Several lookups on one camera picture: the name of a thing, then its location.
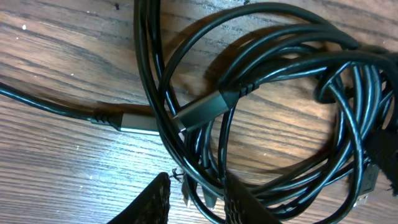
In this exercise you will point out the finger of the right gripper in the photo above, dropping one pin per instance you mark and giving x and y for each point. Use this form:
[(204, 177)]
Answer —
[(381, 147)]

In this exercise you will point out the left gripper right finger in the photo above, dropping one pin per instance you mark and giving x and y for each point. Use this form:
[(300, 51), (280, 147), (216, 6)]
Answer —
[(241, 207)]

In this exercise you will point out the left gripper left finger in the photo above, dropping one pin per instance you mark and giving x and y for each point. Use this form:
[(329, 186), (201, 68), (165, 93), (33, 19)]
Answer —
[(151, 206)]

